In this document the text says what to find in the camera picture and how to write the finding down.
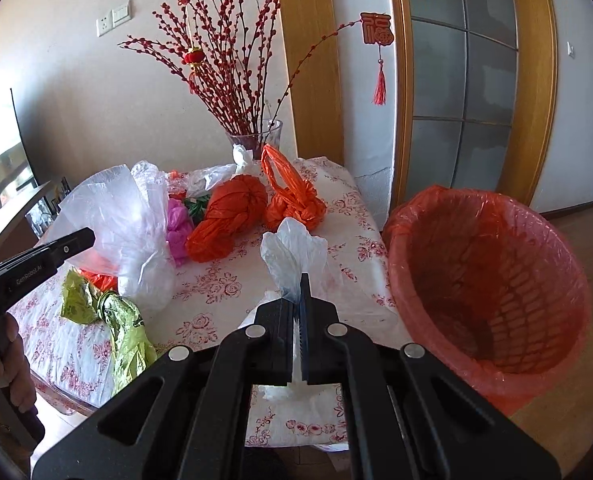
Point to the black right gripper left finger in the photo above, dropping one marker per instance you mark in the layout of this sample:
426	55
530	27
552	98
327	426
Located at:
272	362

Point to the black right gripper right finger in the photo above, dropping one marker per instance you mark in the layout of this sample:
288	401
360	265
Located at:
319	359

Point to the white plastic bag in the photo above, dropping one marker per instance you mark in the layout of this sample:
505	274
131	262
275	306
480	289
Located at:
291	252

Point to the twisted orange plastic bag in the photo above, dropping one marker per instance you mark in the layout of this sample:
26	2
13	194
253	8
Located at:
235	207

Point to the person's left hand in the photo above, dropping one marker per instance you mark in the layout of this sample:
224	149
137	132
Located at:
15	370

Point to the wooden tv cabinet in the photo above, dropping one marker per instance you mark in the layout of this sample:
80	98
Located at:
16	233

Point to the green crumpled plastic bag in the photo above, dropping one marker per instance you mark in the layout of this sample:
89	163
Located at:
130	348

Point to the large clear plastic bag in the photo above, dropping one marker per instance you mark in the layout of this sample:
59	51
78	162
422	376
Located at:
127	210

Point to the knotted orange plastic bag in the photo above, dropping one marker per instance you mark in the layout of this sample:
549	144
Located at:
294	197

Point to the pink plastic bag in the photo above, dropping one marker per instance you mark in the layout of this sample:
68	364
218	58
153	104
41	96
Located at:
179	227

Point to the dark green plastic bag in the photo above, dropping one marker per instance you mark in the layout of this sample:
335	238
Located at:
196	207

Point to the white knotted bag by vase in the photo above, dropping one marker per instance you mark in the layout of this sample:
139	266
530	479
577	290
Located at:
243	159

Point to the red lined waste basket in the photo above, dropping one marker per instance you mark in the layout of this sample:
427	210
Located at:
490	288

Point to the glass vase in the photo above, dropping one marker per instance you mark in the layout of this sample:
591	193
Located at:
270	135

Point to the small red lantern ornament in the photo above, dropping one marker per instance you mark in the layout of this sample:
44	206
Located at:
194	57

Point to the red berry branches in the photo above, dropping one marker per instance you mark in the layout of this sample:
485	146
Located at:
238	44

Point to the red fu tassel ornament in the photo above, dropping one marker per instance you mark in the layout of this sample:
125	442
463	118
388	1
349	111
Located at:
376	28

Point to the wooden framed glass door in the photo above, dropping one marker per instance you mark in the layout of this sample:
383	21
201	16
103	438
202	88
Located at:
476	94

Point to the white wall socket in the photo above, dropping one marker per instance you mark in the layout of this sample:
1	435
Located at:
104	24

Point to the white wall switch plate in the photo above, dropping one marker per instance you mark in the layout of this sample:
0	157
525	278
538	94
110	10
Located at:
121	14

